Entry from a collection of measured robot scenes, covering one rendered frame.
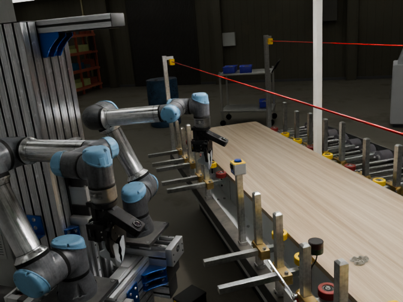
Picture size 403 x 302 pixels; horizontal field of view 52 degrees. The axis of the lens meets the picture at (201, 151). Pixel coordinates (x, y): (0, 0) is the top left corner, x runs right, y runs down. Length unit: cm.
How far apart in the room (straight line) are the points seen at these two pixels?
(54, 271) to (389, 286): 129
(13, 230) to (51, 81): 58
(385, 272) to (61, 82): 155
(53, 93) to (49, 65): 10
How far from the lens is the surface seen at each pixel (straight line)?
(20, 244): 150
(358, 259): 203
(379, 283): 191
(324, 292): 181
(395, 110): 778
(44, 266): 150
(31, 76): 164
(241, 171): 231
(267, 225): 265
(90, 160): 113
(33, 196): 180
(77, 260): 158
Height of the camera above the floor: 197
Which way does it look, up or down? 17 degrees down
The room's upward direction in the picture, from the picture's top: 5 degrees counter-clockwise
